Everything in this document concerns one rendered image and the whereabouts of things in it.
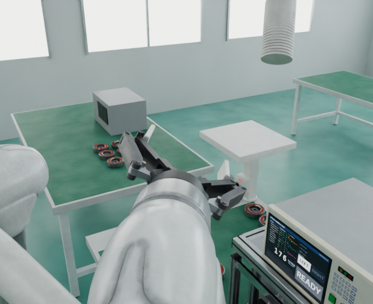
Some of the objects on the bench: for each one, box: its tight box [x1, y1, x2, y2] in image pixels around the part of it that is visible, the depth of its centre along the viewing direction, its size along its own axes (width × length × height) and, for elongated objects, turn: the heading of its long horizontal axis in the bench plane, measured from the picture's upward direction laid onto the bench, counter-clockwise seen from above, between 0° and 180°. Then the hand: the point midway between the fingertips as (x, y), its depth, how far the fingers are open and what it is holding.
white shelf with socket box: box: [199, 120, 297, 202], centre depth 214 cm, size 35×37×46 cm
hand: (186, 152), depth 65 cm, fingers open, 13 cm apart
